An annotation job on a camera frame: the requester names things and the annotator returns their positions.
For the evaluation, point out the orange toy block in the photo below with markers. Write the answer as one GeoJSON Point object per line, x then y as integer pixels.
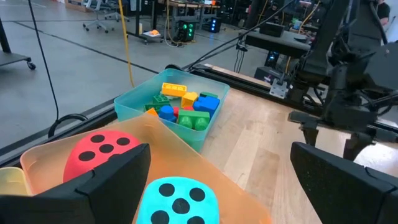
{"type": "Point", "coordinates": [151, 112]}

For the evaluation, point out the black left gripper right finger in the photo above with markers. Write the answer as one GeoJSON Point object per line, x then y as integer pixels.
{"type": "Point", "coordinates": [342, 193]}

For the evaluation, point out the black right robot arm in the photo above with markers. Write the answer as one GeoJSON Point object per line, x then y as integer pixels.
{"type": "Point", "coordinates": [326, 37]}

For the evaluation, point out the computer tower blue lights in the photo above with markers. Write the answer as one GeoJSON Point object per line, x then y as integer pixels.
{"type": "Point", "coordinates": [215, 25]}

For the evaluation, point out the light blue toy block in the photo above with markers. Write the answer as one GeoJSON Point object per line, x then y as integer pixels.
{"type": "Point", "coordinates": [206, 104]}

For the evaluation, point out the red foam die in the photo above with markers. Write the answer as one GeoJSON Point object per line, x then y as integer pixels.
{"type": "Point", "coordinates": [74, 168]}

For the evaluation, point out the grey office chair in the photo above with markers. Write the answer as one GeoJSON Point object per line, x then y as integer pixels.
{"type": "Point", "coordinates": [99, 15]}

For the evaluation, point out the red toy block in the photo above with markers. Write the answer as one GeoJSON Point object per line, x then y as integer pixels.
{"type": "Point", "coordinates": [188, 108]}

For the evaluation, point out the amber toy block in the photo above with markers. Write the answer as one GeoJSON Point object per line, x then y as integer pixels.
{"type": "Point", "coordinates": [174, 90]}

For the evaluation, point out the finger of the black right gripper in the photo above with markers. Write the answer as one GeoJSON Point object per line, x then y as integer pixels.
{"type": "Point", "coordinates": [308, 119]}
{"type": "Point", "coordinates": [357, 143]}

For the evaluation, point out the orange translucent plastic bin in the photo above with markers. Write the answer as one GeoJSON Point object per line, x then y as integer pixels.
{"type": "Point", "coordinates": [186, 155]}

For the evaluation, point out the yellow toy block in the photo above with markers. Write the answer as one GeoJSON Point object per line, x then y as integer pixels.
{"type": "Point", "coordinates": [189, 99]}

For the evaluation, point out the large green two-stud block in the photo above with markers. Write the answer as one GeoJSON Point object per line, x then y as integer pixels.
{"type": "Point", "coordinates": [192, 119]}

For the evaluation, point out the teal foam die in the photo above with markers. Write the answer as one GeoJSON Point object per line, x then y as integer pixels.
{"type": "Point", "coordinates": [149, 202]}

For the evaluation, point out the black wheeled cart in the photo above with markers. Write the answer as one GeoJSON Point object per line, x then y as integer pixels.
{"type": "Point", "coordinates": [12, 57]}

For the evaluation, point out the grey metal corner bracket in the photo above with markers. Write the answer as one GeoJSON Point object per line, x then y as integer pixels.
{"type": "Point", "coordinates": [279, 88]}

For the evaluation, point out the small dark green block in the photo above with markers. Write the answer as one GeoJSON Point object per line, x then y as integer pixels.
{"type": "Point", "coordinates": [161, 99]}

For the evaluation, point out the yellow translucent plastic bin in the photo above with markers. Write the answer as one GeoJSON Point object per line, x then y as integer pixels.
{"type": "Point", "coordinates": [12, 183]}

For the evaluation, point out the wooden workbench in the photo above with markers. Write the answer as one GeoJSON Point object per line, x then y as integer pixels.
{"type": "Point", "coordinates": [192, 4]}

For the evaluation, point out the person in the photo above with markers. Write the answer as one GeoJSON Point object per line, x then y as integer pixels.
{"type": "Point", "coordinates": [383, 11]}

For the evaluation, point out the small orange floor object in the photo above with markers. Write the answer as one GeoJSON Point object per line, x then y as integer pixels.
{"type": "Point", "coordinates": [155, 32]}

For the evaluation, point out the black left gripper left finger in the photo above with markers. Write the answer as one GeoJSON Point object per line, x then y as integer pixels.
{"type": "Point", "coordinates": [77, 202]}

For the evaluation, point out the dark green toy block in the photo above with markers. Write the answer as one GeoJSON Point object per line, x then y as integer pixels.
{"type": "Point", "coordinates": [209, 94]}

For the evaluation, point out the computer tower green lights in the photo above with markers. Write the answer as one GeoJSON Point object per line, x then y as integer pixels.
{"type": "Point", "coordinates": [186, 31]}

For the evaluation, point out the teal translucent plastic bin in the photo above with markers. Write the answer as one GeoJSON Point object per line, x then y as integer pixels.
{"type": "Point", "coordinates": [130, 104]}

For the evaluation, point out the black standing desk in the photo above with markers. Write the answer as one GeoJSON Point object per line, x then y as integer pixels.
{"type": "Point", "coordinates": [137, 18]}

